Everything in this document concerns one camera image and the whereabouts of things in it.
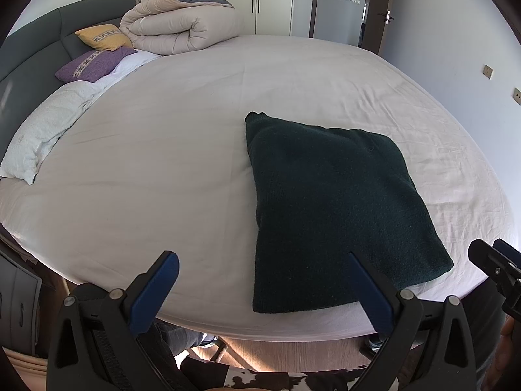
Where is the grey upholstered headboard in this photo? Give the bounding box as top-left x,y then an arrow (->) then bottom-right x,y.
0,0 -> 141,159

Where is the plain white pillow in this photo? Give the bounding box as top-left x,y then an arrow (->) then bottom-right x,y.
104,49 -> 163,76

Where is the white wardrobe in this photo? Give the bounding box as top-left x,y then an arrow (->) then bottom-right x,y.
157,0 -> 316,37

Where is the person's right hand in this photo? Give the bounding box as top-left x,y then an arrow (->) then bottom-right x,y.
500,317 -> 521,380

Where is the grey nightstand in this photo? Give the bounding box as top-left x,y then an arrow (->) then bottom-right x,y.
0,248 -> 43,357

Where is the yellow patterned pillow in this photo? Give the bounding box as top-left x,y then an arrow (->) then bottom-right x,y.
74,24 -> 134,51

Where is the purple patterned pillow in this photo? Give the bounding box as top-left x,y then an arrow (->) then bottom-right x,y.
55,47 -> 138,83

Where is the folded beige duvet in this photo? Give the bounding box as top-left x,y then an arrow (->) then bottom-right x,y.
119,0 -> 245,55

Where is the bed with white sheet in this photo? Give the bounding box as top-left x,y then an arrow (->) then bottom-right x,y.
0,34 -> 515,343

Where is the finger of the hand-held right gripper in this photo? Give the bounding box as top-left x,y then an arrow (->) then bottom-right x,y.
467,238 -> 514,283
492,237 -> 521,265

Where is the brown wooden door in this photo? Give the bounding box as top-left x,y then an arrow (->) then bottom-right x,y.
363,0 -> 396,55

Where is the cow print cloth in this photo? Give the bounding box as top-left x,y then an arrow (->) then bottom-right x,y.
181,358 -> 369,391

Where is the white textured pillow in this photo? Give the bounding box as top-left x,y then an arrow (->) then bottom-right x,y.
0,79 -> 110,185

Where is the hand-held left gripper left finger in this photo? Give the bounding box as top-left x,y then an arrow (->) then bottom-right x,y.
46,250 -> 182,391

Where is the dark green knit sweater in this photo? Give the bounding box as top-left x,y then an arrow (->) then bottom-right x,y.
244,111 -> 454,314

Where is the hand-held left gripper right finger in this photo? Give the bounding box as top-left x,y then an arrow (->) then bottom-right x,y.
346,251 -> 489,391

